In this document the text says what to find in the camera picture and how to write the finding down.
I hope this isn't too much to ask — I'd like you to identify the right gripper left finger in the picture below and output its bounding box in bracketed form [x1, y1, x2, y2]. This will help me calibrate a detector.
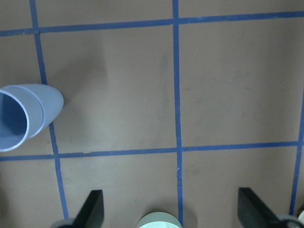
[73, 190, 104, 228]

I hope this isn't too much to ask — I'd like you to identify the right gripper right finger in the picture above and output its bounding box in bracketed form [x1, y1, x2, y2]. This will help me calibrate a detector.
[237, 187, 280, 228]

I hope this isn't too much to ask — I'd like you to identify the blue cup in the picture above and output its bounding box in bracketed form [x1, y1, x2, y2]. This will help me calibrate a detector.
[0, 86, 44, 152]
[20, 84, 64, 137]

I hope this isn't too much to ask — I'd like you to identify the cream white toaster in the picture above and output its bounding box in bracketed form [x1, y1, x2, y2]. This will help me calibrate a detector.
[298, 210, 304, 224]

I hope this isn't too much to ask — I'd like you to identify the mint green bowl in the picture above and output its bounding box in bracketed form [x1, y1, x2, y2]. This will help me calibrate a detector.
[136, 212, 182, 228]

